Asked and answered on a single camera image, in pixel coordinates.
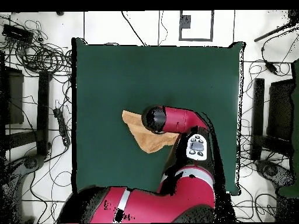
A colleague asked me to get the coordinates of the orange terry towel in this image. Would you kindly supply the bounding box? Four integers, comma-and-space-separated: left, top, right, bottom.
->
121, 110, 180, 154

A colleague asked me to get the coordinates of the dark green table cloth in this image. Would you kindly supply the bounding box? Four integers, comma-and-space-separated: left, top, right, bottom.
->
71, 37, 246, 196

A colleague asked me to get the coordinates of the black power strip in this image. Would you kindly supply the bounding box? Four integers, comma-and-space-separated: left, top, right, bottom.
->
53, 107, 71, 148

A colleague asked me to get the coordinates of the dark grey square patch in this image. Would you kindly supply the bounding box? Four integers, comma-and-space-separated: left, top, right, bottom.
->
179, 15, 192, 29

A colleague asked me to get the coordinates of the black stand foot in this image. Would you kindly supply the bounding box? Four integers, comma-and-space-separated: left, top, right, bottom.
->
22, 154, 46, 170
255, 159, 294, 188

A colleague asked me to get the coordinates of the dark equipment case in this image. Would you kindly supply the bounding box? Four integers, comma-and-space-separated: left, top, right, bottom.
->
266, 78, 295, 141
0, 65, 25, 125

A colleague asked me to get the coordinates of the black power adapter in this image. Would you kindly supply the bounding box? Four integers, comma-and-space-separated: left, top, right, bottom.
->
264, 59, 279, 75

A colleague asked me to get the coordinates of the black rod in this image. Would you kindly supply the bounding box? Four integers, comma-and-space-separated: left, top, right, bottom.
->
253, 20, 299, 43

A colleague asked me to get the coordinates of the black hub box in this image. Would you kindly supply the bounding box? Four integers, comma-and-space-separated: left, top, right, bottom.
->
2, 23, 35, 44

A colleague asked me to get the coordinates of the long black cable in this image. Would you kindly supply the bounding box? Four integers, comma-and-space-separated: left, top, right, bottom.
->
120, 10, 147, 47

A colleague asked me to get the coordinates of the grey square floor frame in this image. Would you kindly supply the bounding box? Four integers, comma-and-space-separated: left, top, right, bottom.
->
179, 10, 215, 42

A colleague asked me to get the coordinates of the black cable tangle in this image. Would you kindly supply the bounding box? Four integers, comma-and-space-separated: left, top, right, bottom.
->
19, 19, 72, 76

